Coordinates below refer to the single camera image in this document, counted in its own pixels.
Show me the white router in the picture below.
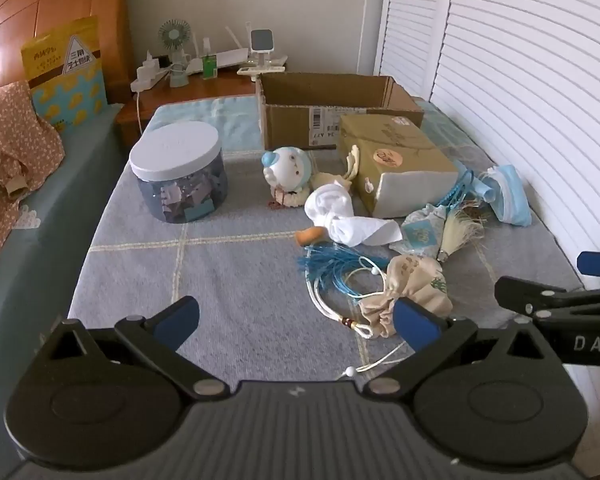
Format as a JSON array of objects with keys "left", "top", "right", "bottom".
[{"left": 185, "top": 22, "right": 288, "bottom": 76}]

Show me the crumpled blue face mask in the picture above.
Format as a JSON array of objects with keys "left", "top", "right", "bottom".
[{"left": 467, "top": 175, "right": 501, "bottom": 204}]

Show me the green bottle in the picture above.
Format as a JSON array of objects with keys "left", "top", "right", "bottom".
[{"left": 202, "top": 37, "right": 218, "bottom": 80}]

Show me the yellow paper bag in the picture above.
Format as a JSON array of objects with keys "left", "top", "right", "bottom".
[{"left": 21, "top": 15, "right": 108, "bottom": 133}]

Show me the blue beaded cord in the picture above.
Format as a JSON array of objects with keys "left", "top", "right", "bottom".
[{"left": 437, "top": 170, "right": 476, "bottom": 211}]

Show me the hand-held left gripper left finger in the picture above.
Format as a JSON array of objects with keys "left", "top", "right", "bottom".
[{"left": 39, "top": 296, "right": 231, "bottom": 402}]

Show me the pale blue patterned sachet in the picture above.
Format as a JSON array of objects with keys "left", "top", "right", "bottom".
[{"left": 390, "top": 204, "right": 453, "bottom": 261}]

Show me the clear jar with white lid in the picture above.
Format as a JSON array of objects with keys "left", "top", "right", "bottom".
[{"left": 129, "top": 121, "right": 228, "bottom": 224}]

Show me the blue tassel pendant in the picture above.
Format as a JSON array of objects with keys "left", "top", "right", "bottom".
[{"left": 297, "top": 242, "right": 388, "bottom": 338}]

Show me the cardboard box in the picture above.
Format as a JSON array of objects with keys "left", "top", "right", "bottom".
[{"left": 256, "top": 72, "right": 425, "bottom": 151}]

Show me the beige drawstring pouch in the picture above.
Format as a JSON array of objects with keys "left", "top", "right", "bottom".
[{"left": 340, "top": 255, "right": 453, "bottom": 378}]

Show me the white louvered closet door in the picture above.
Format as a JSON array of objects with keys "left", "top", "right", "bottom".
[
  {"left": 430, "top": 0, "right": 600, "bottom": 291},
  {"left": 372, "top": 0, "right": 456, "bottom": 101}
]

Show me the small white desk fan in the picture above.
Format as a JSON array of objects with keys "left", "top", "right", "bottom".
[{"left": 157, "top": 19, "right": 193, "bottom": 88}]

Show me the white power strip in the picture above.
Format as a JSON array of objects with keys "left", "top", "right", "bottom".
[{"left": 130, "top": 52, "right": 173, "bottom": 93}]

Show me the cream tassel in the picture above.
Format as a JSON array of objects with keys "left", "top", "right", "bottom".
[{"left": 436, "top": 207, "right": 486, "bottom": 262}]

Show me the wooden nightstand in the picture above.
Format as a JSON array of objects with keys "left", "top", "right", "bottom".
[{"left": 116, "top": 67, "right": 261, "bottom": 148}]

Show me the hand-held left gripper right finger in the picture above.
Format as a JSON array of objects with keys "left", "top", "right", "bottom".
[{"left": 367, "top": 299, "right": 561, "bottom": 400}]

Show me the blue face mask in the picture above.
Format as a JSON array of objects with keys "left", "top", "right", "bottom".
[
  {"left": 467, "top": 175, "right": 501, "bottom": 204},
  {"left": 482, "top": 164, "right": 533, "bottom": 227}
]

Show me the small orange plush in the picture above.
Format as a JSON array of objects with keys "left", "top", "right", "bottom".
[{"left": 295, "top": 227, "right": 324, "bottom": 247}]

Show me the teal bed sheet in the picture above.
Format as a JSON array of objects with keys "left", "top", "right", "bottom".
[{"left": 0, "top": 102, "right": 141, "bottom": 480}]

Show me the white and blue plush toy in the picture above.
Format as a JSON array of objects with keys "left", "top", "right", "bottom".
[{"left": 261, "top": 146, "right": 315, "bottom": 208}]

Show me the brown floral cloth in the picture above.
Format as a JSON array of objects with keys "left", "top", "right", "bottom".
[{"left": 0, "top": 80, "right": 66, "bottom": 291}]

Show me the knotted white sock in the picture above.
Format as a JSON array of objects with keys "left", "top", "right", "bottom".
[{"left": 304, "top": 184, "right": 402, "bottom": 248}]

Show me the olive tissue box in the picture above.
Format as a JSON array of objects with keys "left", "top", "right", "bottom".
[{"left": 336, "top": 112, "right": 460, "bottom": 220}]

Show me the phone on white stand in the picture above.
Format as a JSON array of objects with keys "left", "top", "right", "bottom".
[{"left": 250, "top": 29, "right": 276, "bottom": 68}]

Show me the white remote control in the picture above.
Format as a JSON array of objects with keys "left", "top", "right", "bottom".
[{"left": 237, "top": 65, "right": 287, "bottom": 78}]

